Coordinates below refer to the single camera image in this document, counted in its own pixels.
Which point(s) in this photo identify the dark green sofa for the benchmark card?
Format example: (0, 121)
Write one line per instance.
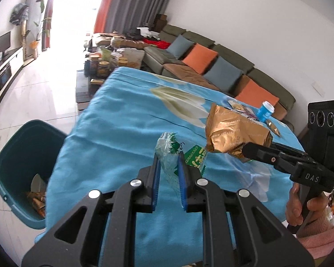
(229, 73)

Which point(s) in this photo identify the white standing air conditioner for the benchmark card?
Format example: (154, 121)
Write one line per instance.
(34, 25)

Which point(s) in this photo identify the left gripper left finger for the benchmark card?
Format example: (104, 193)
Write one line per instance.
(148, 193)

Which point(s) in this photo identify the small gold snack packet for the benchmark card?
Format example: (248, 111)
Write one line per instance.
(273, 127)

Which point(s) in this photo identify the orange cushion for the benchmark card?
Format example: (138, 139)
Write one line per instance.
(200, 58)

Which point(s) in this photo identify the orange curtain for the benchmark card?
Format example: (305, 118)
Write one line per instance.
(101, 16)

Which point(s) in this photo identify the blue-grey cushion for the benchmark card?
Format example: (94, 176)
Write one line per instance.
(178, 47)

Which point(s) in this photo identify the clear green plastic wrapper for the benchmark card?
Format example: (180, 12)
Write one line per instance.
(168, 147)

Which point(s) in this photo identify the teal plastic trash bin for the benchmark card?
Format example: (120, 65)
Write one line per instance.
(32, 150)

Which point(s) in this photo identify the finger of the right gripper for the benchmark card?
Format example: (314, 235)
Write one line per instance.
(283, 158)

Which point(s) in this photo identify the purple snack packet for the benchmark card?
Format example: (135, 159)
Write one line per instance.
(243, 110)

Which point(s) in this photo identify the cluttered coffee table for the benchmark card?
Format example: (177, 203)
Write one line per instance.
(105, 53)

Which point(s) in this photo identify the blue white cup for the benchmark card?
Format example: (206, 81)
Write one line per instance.
(265, 111)

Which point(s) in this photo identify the white black TV cabinet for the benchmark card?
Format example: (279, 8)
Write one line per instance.
(10, 67)

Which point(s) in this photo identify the blue floral table blanket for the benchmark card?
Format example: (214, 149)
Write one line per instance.
(115, 136)

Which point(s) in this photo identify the potted green plant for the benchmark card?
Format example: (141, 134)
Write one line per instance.
(46, 32)

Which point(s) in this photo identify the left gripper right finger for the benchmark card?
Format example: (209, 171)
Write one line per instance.
(188, 176)

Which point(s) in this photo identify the grey curtain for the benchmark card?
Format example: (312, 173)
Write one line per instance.
(126, 14)

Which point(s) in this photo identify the gold foil snack bag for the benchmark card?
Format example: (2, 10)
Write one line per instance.
(227, 132)

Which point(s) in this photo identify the black monitor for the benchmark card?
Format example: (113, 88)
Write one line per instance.
(5, 42)

